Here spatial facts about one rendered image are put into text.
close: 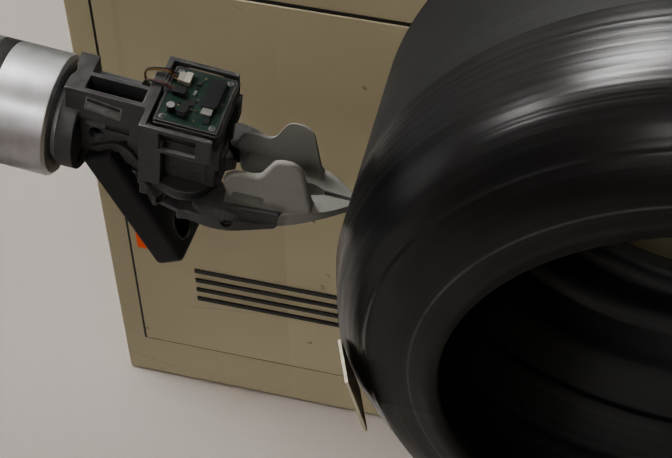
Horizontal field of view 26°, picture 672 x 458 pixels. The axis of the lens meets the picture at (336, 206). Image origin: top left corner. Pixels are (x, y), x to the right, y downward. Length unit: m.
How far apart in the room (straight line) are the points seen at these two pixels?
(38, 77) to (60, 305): 1.50
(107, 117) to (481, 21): 0.27
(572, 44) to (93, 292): 1.76
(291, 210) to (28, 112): 0.19
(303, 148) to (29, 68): 0.20
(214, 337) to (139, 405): 0.19
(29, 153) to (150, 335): 1.30
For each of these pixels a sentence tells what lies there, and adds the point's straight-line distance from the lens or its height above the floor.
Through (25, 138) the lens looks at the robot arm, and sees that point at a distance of 1.04.
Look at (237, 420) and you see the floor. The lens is 2.35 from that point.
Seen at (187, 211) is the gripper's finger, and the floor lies 1.20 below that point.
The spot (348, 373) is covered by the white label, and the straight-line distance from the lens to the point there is 1.03.
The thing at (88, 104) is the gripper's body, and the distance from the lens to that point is 1.02.
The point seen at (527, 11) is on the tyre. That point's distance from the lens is 0.90.
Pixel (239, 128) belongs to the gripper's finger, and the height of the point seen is 1.20.
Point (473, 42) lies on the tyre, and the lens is 0.91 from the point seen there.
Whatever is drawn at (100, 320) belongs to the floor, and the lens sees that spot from 2.49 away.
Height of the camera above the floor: 1.98
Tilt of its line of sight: 49 degrees down
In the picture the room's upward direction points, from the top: straight up
